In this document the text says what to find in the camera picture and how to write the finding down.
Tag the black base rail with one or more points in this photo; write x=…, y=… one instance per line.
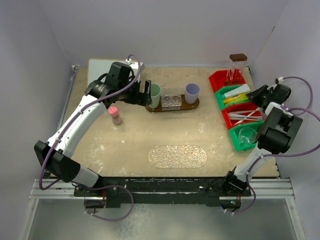
x=115, y=191

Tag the white grey toothpaste tube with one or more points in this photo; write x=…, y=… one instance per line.
x=244, y=88

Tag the clear plastic cup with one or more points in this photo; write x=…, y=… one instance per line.
x=247, y=136

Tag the red bin far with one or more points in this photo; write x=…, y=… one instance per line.
x=218, y=80

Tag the yellow toothpaste tube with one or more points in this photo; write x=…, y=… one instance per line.
x=235, y=99

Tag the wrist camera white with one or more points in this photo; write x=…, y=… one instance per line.
x=279, y=81
x=135, y=66

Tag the green plastic cup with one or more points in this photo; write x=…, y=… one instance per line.
x=155, y=92

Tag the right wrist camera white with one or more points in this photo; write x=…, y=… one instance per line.
x=279, y=81

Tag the clear jar brown lid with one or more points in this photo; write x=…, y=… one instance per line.
x=236, y=66

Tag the purple plastic cup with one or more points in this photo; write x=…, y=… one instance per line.
x=192, y=91

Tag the pink cap bottle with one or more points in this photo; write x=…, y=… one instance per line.
x=114, y=113

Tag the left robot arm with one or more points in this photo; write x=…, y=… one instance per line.
x=120, y=83

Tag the green bin cups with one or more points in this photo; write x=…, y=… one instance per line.
x=235, y=131

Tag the small whiteboard wooden frame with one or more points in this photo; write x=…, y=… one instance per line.
x=99, y=66

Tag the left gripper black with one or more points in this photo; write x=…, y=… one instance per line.
x=142, y=98

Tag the dark wooden oval tray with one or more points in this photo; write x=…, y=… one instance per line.
x=183, y=107

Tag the textured clear oval mat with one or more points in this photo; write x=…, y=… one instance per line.
x=177, y=157

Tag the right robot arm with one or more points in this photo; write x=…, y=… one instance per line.
x=276, y=134

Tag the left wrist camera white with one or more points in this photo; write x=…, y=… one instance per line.
x=135, y=66

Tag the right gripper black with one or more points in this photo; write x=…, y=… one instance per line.
x=254, y=96

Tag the white toothbrush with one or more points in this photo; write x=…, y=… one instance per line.
x=246, y=115

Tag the clear acrylic toothbrush holder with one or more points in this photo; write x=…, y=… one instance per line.
x=171, y=99

